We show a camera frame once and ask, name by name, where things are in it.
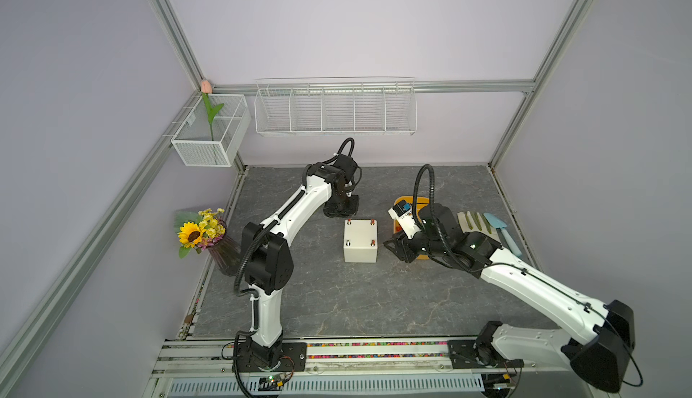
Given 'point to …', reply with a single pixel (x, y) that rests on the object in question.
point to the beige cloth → (477, 221)
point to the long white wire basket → (336, 105)
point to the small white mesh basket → (214, 132)
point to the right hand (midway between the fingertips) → (389, 238)
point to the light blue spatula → (498, 223)
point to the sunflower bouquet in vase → (205, 230)
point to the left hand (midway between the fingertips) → (351, 216)
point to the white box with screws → (360, 240)
